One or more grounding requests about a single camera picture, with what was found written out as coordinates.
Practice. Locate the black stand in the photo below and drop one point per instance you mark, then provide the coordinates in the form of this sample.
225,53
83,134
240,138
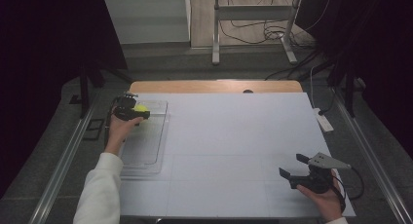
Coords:
350,87
85,87

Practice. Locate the yellow tennis ball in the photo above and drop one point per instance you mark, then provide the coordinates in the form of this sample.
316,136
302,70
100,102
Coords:
140,107

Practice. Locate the person's right hand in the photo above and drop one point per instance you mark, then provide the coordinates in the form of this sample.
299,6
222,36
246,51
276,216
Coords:
326,204

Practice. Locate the white power strip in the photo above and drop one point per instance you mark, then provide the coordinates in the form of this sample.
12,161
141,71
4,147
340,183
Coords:
323,120

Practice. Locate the wooden table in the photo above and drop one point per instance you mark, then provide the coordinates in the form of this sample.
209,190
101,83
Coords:
195,87

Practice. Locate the aluminium rail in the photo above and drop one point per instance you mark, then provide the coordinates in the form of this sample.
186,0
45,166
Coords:
61,172
373,165

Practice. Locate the person's left hand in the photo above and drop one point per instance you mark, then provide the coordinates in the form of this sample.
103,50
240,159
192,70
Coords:
118,133

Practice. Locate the clear plastic tray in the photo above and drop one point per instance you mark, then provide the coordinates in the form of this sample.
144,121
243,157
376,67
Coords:
146,142

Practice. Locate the white board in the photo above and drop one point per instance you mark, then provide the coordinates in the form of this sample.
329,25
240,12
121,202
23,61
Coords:
233,133

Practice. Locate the black floor plate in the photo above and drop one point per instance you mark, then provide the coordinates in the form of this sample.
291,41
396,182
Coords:
93,129

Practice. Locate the grey metal stand frame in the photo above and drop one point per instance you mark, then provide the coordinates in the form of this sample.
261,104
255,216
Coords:
253,13

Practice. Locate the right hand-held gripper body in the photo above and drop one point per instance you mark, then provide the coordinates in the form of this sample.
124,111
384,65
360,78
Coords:
316,181

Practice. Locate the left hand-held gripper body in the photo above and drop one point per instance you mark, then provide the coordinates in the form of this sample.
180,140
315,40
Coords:
125,107

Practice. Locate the white cabinet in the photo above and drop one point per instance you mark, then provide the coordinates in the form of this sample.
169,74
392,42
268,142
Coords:
146,19

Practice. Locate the black table grommet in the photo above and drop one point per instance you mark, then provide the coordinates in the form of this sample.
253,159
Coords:
248,91

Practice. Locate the dark curtain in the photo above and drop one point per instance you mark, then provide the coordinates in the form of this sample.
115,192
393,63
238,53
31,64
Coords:
376,55
42,71

